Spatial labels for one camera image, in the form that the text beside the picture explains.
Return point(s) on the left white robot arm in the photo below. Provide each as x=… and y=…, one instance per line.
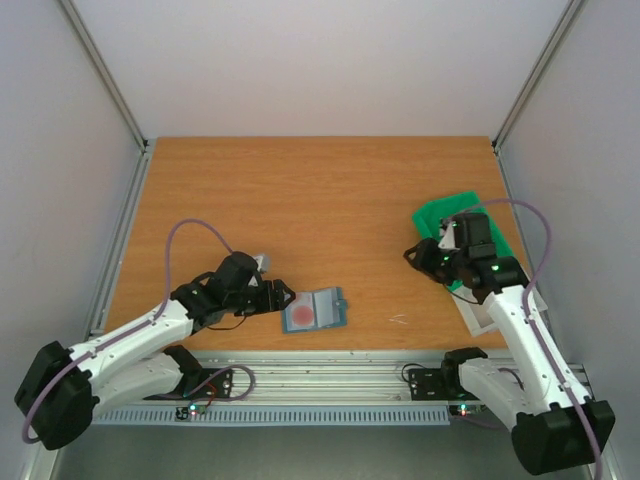
x=65, y=389

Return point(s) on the grey slotted cable duct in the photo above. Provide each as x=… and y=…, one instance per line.
x=279, y=415

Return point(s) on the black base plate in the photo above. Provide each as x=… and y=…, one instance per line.
x=431, y=384
x=208, y=382

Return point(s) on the blue card holder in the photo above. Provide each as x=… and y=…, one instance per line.
x=315, y=311

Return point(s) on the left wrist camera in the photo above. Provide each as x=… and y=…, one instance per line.
x=263, y=263

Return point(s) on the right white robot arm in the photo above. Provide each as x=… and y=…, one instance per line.
x=554, y=422

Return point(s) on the left circuit board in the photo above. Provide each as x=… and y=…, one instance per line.
x=188, y=413

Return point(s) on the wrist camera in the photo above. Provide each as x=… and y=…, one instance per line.
x=263, y=263
x=447, y=240

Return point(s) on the circuit board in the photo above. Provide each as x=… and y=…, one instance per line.
x=465, y=409
x=188, y=413

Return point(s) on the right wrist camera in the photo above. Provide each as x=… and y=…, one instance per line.
x=447, y=240

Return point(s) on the green bin far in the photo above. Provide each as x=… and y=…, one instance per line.
x=427, y=218

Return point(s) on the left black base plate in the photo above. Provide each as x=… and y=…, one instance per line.
x=208, y=382

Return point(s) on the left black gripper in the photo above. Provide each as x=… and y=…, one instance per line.
x=280, y=286

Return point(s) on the white tray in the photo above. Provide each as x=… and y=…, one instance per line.
x=480, y=315

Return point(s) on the right circuit board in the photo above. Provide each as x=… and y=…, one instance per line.
x=465, y=409

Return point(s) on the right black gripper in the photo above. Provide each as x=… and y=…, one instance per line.
x=432, y=261

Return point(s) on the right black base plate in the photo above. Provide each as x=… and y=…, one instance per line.
x=431, y=384

